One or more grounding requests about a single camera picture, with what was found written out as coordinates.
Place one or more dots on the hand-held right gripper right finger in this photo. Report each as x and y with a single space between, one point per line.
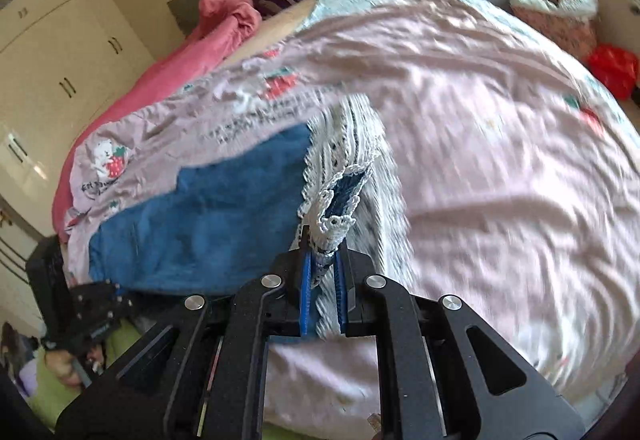
341 295

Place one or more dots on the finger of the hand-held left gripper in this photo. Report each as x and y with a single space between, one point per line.
100 300

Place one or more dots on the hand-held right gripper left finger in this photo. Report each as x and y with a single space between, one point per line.
306 292

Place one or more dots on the blue denim pants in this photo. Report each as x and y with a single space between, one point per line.
225 220

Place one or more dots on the person's left forearm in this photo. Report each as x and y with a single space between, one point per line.
47 402

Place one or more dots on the person's left hand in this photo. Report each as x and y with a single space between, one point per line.
60 366

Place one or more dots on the black mesh object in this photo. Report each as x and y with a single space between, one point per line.
47 270

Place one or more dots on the pink printed blanket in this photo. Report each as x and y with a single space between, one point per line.
475 144

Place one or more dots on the cream wardrobe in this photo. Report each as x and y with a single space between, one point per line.
60 49

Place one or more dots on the beige bed sheet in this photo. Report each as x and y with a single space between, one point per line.
270 39

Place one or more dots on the pink quilt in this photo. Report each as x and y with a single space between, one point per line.
200 59

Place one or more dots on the pink patterned cloth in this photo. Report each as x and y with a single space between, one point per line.
560 32

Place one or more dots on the red plastic bag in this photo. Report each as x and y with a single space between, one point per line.
614 69

